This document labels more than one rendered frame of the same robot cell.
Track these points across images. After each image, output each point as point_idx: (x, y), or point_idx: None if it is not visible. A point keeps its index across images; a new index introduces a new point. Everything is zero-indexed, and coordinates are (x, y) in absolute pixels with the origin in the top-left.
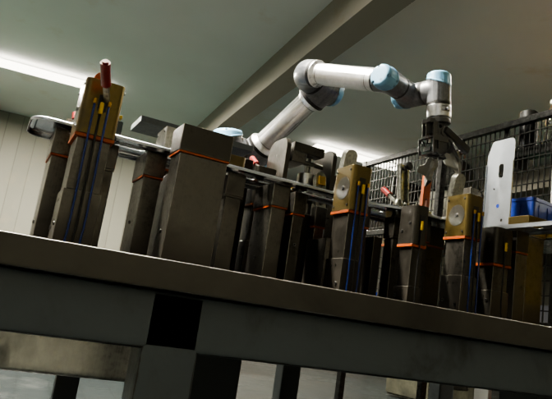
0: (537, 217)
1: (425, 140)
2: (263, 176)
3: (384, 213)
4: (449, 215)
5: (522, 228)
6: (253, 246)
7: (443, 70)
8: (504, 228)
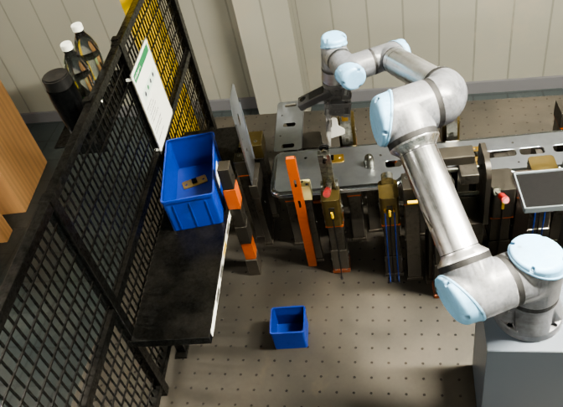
0: (210, 147)
1: (350, 100)
2: (516, 141)
3: (378, 170)
4: (355, 134)
5: (286, 133)
6: None
7: (336, 30)
8: (312, 131)
